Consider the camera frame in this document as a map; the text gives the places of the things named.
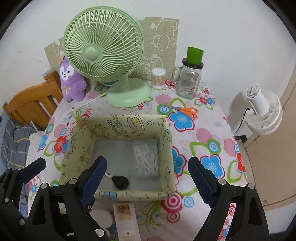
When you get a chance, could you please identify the orange handled scissors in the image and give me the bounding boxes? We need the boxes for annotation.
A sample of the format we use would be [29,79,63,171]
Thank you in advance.
[161,104,198,120]

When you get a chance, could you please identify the green desk fan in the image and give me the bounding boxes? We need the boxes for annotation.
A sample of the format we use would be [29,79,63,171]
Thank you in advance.
[64,6,152,108]

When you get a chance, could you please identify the purple plush toy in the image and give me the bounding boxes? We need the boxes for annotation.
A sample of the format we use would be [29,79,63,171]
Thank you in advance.
[59,56,87,102]

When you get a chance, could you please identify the white fan power cable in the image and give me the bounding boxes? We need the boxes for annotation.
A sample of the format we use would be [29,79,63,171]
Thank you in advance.
[69,86,121,115]

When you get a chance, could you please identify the floral tablecloth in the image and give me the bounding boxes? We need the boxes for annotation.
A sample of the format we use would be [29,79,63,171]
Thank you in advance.
[29,81,247,240]

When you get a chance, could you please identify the beige cartoon cloth on wall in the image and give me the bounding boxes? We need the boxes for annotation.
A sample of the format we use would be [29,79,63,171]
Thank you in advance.
[45,18,179,80]

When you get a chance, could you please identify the clear box of floss picks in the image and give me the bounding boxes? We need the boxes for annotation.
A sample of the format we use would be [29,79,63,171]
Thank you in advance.
[132,139,159,178]

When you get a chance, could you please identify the glass mug jar green lid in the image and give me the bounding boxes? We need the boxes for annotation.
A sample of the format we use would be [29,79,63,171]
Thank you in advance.
[171,47,204,99]

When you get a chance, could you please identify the grey plaid blanket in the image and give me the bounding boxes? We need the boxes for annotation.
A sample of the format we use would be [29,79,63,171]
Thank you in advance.
[1,118,37,169]

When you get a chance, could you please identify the black car key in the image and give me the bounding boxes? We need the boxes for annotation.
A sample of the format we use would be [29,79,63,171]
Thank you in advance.
[104,173,129,190]

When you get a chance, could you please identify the yellow cartoon fabric storage box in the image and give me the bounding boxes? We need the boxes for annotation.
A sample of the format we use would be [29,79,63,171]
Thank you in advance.
[59,114,176,202]

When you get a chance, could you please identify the white remote control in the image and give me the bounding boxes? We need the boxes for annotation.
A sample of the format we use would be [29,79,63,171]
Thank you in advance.
[113,202,141,241]

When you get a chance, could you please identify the white standing fan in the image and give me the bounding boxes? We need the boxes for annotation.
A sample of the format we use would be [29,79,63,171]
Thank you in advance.
[245,85,282,136]

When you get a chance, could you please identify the cotton swab container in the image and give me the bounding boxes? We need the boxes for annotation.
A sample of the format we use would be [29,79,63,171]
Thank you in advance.
[151,67,166,89]

